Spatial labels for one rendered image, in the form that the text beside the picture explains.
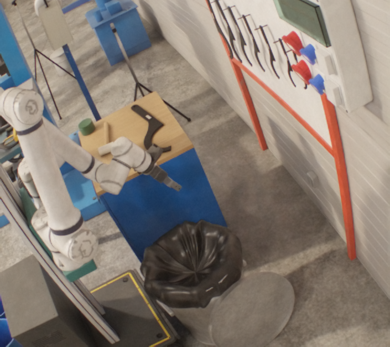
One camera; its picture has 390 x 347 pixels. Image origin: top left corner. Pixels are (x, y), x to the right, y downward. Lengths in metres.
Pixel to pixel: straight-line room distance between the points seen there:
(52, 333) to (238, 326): 1.02
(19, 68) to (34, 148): 2.51
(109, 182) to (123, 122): 1.25
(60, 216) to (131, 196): 1.04
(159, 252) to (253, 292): 0.55
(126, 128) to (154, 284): 1.05
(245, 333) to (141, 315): 0.61
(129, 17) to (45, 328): 4.51
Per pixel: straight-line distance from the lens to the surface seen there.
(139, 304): 3.12
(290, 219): 3.65
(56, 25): 4.44
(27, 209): 2.46
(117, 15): 6.30
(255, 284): 2.79
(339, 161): 2.69
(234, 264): 2.67
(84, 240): 2.06
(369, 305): 3.07
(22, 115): 1.80
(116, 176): 2.16
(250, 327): 2.93
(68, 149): 2.15
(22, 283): 2.90
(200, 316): 2.81
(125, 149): 2.15
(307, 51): 1.97
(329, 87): 1.95
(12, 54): 4.30
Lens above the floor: 2.59
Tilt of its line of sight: 35 degrees down
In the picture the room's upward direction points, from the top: 23 degrees counter-clockwise
